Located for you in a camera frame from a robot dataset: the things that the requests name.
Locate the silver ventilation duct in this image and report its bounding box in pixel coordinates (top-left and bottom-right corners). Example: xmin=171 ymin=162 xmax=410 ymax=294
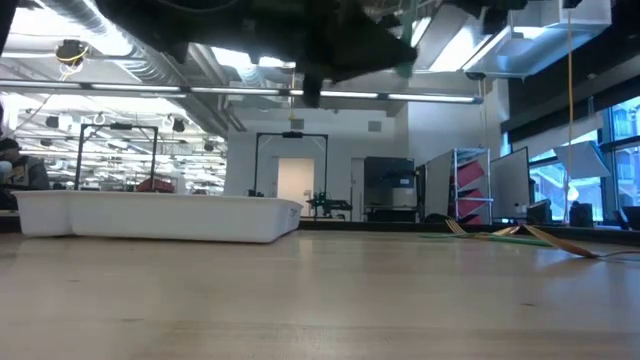
xmin=412 ymin=0 xmax=614 ymax=80

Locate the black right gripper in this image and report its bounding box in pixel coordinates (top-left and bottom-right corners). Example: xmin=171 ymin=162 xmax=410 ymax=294
xmin=442 ymin=0 xmax=529 ymax=34

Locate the dark grey cabinet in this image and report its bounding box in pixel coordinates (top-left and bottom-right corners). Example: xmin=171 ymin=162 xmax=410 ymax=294
xmin=363 ymin=156 xmax=419 ymax=224

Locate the grey whiteboard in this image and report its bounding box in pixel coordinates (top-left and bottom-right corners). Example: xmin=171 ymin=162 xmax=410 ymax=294
xmin=489 ymin=146 xmax=532 ymax=220

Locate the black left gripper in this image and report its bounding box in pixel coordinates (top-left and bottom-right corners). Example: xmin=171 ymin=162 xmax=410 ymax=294
xmin=239 ymin=0 xmax=419 ymax=109

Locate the white door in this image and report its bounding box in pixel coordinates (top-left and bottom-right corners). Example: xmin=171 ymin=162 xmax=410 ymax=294
xmin=276 ymin=157 xmax=316 ymax=218

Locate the grey panel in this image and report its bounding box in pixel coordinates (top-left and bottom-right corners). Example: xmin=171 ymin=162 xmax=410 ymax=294
xmin=423 ymin=149 xmax=455 ymax=220

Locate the white plastic cutlery tray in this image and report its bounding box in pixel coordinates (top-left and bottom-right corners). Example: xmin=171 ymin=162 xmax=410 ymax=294
xmin=12 ymin=189 xmax=304 ymax=245

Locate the metal shelf rack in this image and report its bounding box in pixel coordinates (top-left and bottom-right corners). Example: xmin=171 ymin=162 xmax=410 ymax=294
xmin=451 ymin=146 xmax=494 ymax=226

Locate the black station frame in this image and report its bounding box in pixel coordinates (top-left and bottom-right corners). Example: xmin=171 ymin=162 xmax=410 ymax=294
xmin=253 ymin=131 xmax=330 ymax=199

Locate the yellow black cable reel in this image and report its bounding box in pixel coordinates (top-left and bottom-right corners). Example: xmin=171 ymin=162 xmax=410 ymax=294
xmin=53 ymin=38 xmax=91 ymax=70

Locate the ceiling light strip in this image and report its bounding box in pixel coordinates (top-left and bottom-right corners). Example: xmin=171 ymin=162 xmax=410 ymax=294
xmin=0 ymin=78 xmax=485 ymax=105

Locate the person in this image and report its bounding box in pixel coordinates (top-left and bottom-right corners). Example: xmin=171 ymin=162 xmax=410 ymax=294
xmin=0 ymin=137 xmax=51 ymax=211

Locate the black monitor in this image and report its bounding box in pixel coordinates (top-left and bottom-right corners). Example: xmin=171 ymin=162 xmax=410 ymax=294
xmin=568 ymin=200 xmax=595 ymax=229
xmin=526 ymin=198 xmax=554 ymax=226
xmin=612 ymin=205 xmax=640 ymax=232

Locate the white angled panel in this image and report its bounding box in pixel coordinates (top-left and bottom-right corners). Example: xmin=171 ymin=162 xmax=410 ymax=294
xmin=551 ymin=140 xmax=613 ymax=181

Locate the red bin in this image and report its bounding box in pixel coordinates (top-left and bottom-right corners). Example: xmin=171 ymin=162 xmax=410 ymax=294
xmin=135 ymin=178 xmax=177 ymax=194

